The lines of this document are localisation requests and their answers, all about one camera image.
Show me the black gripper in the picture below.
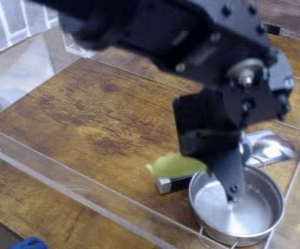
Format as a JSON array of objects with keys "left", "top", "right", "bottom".
[{"left": 173, "top": 89, "right": 254, "bottom": 201}]

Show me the spoon with yellow handle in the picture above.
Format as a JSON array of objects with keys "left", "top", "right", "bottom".
[{"left": 147, "top": 154, "right": 211, "bottom": 178}]

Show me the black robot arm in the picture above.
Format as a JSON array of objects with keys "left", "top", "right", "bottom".
[{"left": 30, "top": 0, "right": 295, "bottom": 200}]

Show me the silver metal pot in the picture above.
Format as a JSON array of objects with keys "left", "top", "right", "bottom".
[{"left": 189, "top": 165, "right": 286, "bottom": 248}]

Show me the silver flat rectangular box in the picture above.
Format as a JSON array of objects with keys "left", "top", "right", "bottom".
[{"left": 245, "top": 129, "right": 296, "bottom": 166}]

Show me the black and silver block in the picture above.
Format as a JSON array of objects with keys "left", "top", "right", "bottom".
[{"left": 156, "top": 176, "right": 192, "bottom": 195}]

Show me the black strip on table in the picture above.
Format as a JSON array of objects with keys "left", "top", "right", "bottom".
[{"left": 266, "top": 23, "right": 282, "bottom": 36}]

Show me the blue object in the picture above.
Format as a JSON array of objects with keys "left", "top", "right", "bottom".
[{"left": 10, "top": 237, "right": 49, "bottom": 249}]

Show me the clear acrylic enclosure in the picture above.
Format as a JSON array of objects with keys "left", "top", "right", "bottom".
[{"left": 0, "top": 20, "right": 300, "bottom": 249}]

